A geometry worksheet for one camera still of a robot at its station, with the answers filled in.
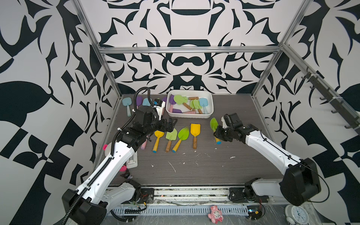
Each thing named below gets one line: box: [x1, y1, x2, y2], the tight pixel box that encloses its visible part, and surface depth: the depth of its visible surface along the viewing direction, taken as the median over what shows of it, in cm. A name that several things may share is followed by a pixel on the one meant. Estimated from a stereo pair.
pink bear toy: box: [207, 205, 224, 225], surface depth 68 cm
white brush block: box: [126, 151, 139, 170], surface depth 86 cm
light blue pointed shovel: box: [199, 97, 209, 114], surface depth 117 cm
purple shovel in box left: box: [168, 93, 177, 113], surface depth 117 cm
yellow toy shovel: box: [152, 130, 165, 154], surface depth 95 cm
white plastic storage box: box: [165, 90, 215, 119], surface depth 108 cm
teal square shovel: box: [121, 97, 133, 117], surface depth 117 cm
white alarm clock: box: [284, 204, 309, 225], surface depth 67 cm
